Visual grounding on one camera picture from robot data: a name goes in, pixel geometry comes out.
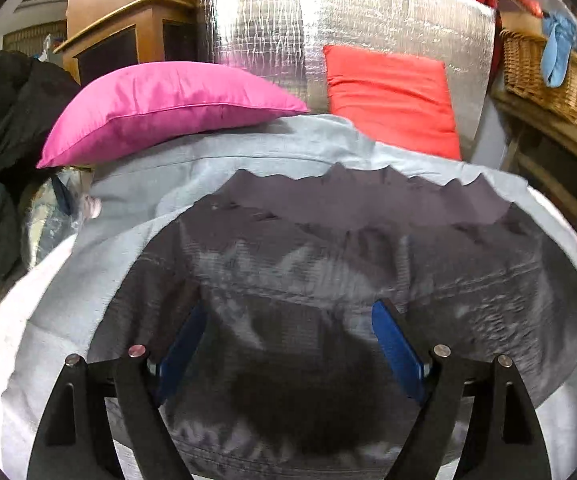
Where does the pink pillow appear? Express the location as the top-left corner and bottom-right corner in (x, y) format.
(37, 62), (309, 169)

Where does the black clothes pile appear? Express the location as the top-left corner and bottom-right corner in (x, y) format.
(0, 51), (80, 288)

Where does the wicker basket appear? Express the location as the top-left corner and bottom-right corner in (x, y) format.
(501, 29), (577, 126)

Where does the red-orange pillow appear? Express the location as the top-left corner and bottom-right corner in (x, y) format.
(323, 44), (462, 160)

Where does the wooden shelf unit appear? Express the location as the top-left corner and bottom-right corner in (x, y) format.
(492, 90), (577, 226)

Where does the light grey bed sheet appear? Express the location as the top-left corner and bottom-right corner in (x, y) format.
(0, 115), (577, 479)

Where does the light blue cloth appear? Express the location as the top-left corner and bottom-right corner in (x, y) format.
(540, 14), (577, 88)

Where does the silver foil insulation sheet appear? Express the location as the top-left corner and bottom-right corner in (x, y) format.
(197, 0), (495, 146)

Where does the wooden nightstand cabinet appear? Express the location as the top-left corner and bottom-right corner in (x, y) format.
(56, 0), (197, 86)

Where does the dark grey puffer jacket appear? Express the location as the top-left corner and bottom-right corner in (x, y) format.
(89, 166), (577, 479)

